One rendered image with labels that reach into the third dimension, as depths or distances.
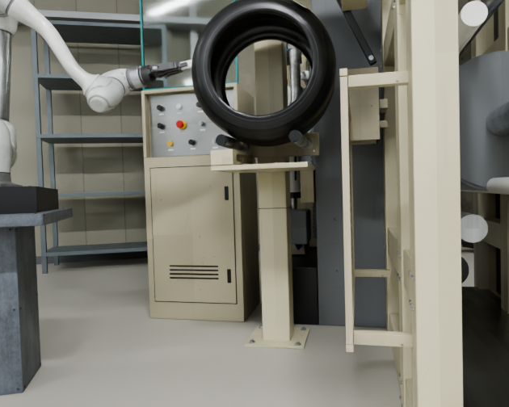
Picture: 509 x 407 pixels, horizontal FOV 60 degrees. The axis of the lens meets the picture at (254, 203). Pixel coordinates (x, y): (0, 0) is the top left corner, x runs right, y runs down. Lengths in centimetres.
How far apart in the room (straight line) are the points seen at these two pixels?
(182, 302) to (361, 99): 142
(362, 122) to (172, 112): 110
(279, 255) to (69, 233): 328
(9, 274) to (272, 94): 128
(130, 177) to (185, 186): 249
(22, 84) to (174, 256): 315
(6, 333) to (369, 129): 159
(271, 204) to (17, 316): 110
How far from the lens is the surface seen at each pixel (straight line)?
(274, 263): 204
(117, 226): 491
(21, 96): 515
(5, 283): 183
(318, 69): 169
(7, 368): 191
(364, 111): 193
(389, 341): 119
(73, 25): 457
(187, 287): 249
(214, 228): 238
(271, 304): 208
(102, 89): 184
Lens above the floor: 72
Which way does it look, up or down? 2 degrees down
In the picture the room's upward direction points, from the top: 2 degrees counter-clockwise
